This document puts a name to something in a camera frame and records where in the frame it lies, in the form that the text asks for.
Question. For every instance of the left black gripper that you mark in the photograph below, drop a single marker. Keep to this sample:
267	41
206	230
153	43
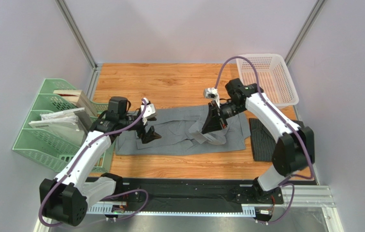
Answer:
149	137

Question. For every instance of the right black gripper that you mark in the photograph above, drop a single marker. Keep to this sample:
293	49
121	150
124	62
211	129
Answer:
218	115

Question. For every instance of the grey long sleeve shirt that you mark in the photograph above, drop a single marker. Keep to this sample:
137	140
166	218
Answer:
180	130

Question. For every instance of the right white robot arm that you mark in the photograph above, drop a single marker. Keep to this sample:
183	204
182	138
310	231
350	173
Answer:
294	150

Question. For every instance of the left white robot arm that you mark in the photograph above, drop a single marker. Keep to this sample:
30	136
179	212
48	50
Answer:
85	160

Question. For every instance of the dark striped folded shirt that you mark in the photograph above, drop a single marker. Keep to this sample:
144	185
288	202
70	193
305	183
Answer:
262	142

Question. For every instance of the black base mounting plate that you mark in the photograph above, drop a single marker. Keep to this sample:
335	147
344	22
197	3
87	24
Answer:
192	195

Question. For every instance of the white plastic basket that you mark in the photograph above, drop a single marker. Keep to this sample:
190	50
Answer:
275	79

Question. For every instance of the papers in file rack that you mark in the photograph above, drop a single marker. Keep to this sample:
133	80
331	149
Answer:
72	125

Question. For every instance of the green plastic file rack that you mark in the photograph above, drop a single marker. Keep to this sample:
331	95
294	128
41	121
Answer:
42	146

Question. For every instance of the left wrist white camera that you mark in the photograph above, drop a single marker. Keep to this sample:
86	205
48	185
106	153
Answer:
148	111

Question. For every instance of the wrist white camera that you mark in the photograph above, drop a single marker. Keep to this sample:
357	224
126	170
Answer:
213	94
148	111

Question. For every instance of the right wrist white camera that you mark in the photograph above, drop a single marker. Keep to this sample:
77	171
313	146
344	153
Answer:
213	94

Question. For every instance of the aluminium front frame rail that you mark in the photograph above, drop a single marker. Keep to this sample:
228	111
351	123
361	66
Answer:
294	193

